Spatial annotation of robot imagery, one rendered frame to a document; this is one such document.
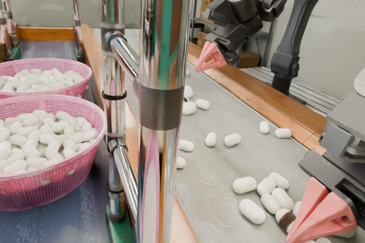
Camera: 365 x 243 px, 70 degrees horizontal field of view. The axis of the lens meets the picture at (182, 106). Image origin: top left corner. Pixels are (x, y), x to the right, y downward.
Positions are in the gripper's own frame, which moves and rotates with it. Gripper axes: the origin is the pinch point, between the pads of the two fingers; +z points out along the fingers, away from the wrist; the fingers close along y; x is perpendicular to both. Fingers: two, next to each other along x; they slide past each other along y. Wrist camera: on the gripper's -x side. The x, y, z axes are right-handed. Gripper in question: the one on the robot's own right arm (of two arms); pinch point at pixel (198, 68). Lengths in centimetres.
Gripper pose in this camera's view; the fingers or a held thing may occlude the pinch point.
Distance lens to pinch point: 68.4
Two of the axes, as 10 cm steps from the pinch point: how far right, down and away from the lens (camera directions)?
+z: -7.6, 6.5, -0.1
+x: 5.3, 6.2, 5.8
